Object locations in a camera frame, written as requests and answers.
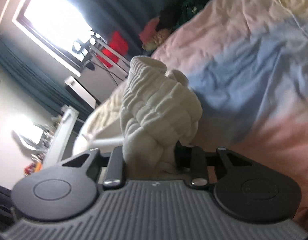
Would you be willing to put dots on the pastel pink blue bedsheet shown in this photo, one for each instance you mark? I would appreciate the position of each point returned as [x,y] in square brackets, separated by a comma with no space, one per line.
[247,61]

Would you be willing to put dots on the dark teal left curtain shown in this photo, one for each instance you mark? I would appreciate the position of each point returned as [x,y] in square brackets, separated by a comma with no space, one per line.
[33,81]

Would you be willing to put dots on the vanity mirror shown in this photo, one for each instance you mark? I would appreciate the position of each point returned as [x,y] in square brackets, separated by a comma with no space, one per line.
[34,137]

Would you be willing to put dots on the red cloth on tripod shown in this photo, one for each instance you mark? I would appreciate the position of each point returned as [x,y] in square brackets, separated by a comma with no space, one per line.
[116,50]

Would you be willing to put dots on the dark teal curtain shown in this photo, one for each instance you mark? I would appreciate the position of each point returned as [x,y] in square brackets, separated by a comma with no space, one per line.
[33,81]
[128,17]

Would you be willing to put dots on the white garment with black stripe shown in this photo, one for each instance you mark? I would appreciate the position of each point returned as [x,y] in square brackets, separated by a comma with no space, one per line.
[158,108]

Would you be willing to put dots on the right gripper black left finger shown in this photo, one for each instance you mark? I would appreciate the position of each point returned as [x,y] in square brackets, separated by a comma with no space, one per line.
[114,177]

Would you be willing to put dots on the dark teal right curtain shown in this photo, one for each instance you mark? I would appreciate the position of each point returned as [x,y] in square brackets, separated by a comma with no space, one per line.
[128,17]

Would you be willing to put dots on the silver tripod stand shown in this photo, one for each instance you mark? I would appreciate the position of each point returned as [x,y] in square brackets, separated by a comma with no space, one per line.
[93,58]

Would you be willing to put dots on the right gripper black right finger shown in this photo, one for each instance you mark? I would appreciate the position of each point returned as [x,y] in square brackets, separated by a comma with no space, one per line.
[191,162]

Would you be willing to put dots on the white dressing table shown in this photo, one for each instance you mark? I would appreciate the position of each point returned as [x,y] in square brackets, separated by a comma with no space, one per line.
[60,140]

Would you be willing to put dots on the bright window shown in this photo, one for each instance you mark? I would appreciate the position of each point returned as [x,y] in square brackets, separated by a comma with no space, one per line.
[58,28]

